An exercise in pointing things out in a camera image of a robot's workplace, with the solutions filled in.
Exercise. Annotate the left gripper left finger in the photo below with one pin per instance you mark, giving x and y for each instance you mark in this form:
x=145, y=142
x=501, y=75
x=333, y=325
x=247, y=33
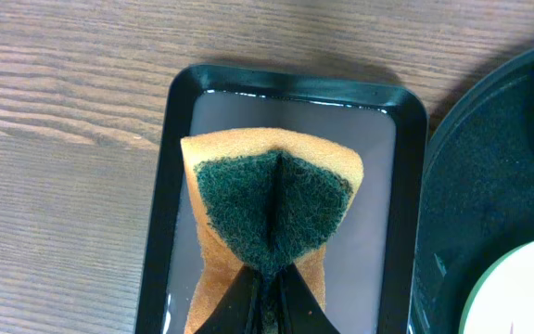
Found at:
x=239, y=309

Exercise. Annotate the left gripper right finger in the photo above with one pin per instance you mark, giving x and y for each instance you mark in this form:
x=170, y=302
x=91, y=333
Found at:
x=298, y=310

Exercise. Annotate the yellow green scrub sponge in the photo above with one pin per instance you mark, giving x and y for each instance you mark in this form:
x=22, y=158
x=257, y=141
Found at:
x=266, y=198

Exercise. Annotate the light blue plate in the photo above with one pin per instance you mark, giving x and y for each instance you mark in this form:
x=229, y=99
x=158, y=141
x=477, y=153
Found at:
x=502, y=300

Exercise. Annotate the black rectangular water tray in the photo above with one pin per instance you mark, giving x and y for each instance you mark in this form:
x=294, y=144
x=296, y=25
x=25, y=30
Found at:
x=368, y=266

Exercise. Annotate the black round serving tray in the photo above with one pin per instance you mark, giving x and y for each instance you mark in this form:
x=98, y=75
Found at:
x=477, y=199

